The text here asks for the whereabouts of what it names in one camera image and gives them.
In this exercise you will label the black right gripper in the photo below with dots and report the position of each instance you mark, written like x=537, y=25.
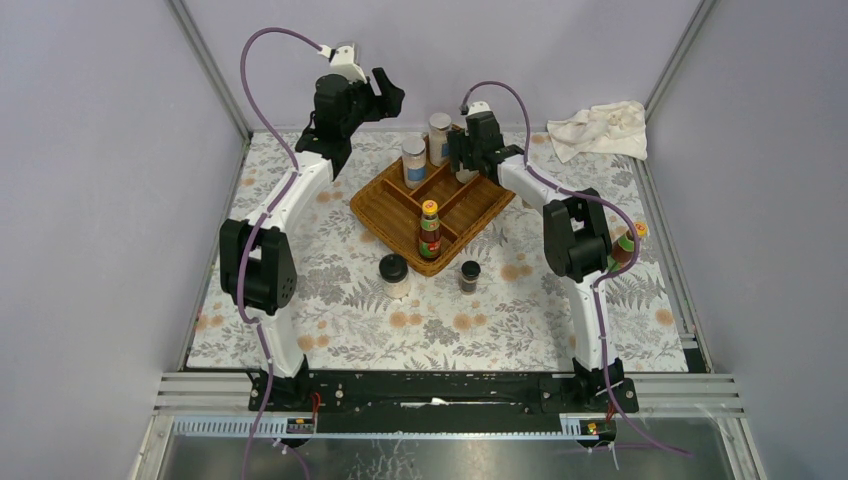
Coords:
x=458, y=142

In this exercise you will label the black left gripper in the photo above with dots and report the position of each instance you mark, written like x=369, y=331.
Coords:
x=374, y=97

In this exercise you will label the white bottle black cap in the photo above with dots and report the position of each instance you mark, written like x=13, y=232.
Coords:
x=465, y=176

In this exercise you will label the silver lid white grain jar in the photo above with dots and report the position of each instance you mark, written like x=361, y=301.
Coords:
x=440, y=125

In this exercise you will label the silver lid jar blue label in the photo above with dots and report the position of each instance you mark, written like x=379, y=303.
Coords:
x=414, y=161

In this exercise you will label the brown wicker divided basket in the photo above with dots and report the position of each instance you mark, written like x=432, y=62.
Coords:
x=391, y=211

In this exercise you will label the red sauce bottle yellow cap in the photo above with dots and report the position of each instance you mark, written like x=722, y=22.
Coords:
x=430, y=230

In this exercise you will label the white jar wide black lid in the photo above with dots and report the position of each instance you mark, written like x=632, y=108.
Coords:
x=394, y=271

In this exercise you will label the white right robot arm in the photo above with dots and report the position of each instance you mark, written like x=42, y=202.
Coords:
x=576, y=244

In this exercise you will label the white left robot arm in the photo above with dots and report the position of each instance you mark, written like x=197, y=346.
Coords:
x=256, y=263

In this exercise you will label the small pepper jar black cap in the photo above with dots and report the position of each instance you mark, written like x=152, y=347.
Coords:
x=469, y=275

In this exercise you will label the white crumpled cloth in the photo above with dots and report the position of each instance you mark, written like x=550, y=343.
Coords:
x=615, y=129

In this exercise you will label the floral patterned table mat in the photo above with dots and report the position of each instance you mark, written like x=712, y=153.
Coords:
x=517, y=318

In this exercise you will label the green sauce bottle yellow cap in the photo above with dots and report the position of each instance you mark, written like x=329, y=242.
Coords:
x=622, y=251

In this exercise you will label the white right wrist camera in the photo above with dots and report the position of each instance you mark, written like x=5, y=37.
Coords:
x=473, y=108

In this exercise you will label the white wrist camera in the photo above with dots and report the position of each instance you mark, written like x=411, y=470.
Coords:
x=343, y=60
x=473, y=108

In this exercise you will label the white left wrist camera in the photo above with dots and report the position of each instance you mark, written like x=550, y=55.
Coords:
x=343, y=60

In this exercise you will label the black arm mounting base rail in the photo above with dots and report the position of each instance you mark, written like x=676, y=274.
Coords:
x=430, y=402

